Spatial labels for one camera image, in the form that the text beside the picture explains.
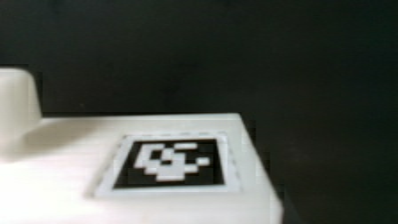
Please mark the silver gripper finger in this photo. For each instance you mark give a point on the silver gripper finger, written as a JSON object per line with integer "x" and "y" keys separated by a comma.
{"x": 19, "y": 109}

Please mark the white drawer tray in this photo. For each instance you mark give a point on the white drawer tray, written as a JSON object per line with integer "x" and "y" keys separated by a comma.
{"x": 133, "y": 170}

